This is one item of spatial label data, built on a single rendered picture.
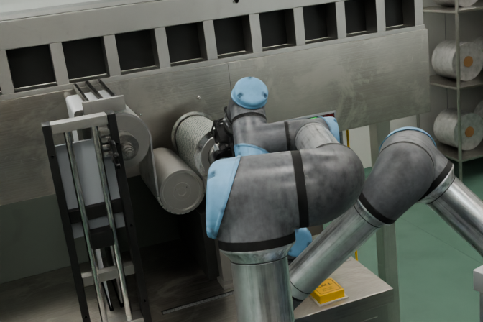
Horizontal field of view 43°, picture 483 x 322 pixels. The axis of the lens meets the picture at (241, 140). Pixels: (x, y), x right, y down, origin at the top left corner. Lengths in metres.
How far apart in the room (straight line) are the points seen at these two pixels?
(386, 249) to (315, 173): 1.75
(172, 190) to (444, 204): 0.69
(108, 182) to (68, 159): 0.11
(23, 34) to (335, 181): 1.17
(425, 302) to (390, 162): 2.17
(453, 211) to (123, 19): 1.07
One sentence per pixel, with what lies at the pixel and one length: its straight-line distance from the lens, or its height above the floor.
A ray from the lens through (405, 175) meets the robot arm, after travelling 1.20.
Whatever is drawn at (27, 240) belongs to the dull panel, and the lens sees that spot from 1.97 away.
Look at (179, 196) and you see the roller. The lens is 1.63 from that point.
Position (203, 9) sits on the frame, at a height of 1.61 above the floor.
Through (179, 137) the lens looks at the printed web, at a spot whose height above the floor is 1.27.
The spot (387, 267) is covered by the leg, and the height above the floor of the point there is 0.48.
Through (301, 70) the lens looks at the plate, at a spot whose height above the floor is 1.38.
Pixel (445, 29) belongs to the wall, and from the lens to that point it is 5.29.
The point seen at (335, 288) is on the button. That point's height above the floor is 0.92.
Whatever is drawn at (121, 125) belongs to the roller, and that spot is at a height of 1.38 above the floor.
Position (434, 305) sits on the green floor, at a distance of 3.32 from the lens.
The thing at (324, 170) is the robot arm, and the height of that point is 1.43.
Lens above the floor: 1.72
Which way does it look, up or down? 16 degrees down
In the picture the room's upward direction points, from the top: 7 degrees counter-clockwise
